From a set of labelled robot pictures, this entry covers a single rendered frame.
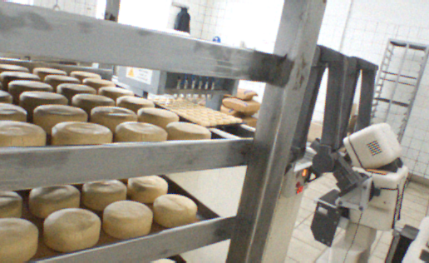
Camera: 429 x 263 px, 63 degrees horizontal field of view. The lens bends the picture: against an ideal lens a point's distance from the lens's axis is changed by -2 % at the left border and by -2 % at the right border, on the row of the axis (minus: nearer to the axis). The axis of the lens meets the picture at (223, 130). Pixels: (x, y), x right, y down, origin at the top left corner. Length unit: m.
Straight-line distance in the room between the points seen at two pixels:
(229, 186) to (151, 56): 1.58
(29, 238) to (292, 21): 0.30
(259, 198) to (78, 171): 0.18
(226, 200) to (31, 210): 1.51
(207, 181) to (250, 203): 1.53
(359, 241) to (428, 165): 4.27
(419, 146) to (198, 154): 5.42
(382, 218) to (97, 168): 1.28
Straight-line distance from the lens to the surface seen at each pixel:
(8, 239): 0.34
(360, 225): 1.51
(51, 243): 0.36
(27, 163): 0.27
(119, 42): 0.27
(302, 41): 0.35
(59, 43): 0.25
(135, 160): 0.30
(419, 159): 5.73
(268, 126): 0.36
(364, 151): 1.40
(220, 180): 1.86
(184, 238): 0.37
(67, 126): 0.33
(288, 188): 1.71
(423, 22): 5.73
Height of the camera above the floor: 1.34
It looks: 13 degrees down
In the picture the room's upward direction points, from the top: 12 degrees clockwise
